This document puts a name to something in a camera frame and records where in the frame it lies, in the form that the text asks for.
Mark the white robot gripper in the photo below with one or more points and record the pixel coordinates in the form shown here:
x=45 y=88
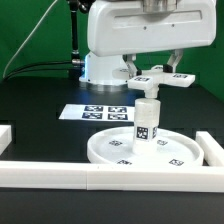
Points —
x=123 y=27

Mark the white cross table base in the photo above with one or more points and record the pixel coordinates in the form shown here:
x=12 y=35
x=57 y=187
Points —
x=150 y=80

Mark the white round table top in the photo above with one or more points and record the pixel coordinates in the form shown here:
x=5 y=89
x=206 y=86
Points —
x=122 y=146

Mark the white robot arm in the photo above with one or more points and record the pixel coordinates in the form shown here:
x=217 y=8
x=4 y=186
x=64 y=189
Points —
x=99 y=69

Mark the white marker sheet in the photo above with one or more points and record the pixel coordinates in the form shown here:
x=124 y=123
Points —
x=97 y=113

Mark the white right fence bar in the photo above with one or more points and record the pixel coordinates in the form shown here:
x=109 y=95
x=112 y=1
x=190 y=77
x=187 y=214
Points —
x=213 y=152

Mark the white fence bar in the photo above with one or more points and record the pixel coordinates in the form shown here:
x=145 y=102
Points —
x=213 y=152
x=14 y=174
x=5 y=137

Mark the white left fence bar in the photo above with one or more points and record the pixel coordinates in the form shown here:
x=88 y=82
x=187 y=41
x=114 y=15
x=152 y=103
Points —
x=5 y=137

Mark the white front fence bar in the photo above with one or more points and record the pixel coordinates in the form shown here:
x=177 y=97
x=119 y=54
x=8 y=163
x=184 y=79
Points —
x=14 y=174

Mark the black camera stand pole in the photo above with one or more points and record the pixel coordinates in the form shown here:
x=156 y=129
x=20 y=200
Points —
x=75 y=72

